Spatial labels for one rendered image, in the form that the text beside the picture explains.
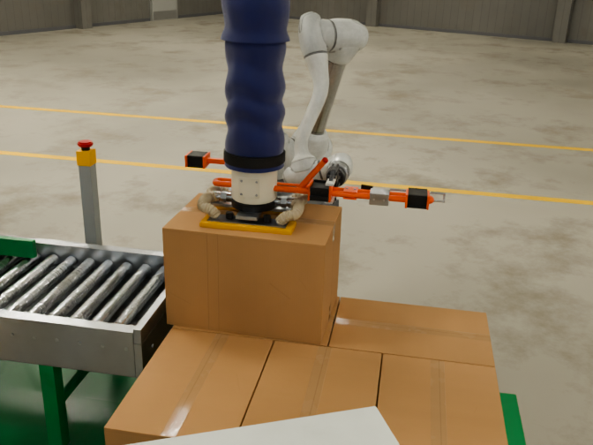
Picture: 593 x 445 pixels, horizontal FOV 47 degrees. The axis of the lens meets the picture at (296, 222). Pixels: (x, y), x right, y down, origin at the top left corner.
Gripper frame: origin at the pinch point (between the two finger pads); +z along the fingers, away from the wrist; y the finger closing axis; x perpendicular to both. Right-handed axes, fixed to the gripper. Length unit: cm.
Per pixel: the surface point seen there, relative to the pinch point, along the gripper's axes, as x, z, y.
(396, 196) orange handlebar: -24.2, 2.1, -0.9
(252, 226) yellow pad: 25.7, 13.7, 11.1
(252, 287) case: 24.2, 19.2, 32.6
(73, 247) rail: 120, -30, 47
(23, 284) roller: 129, 0, 53
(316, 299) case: 0.7, 19.9, 34.4
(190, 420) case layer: 31, 71, 54
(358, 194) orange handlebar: -10.7, 2.6, -0.5
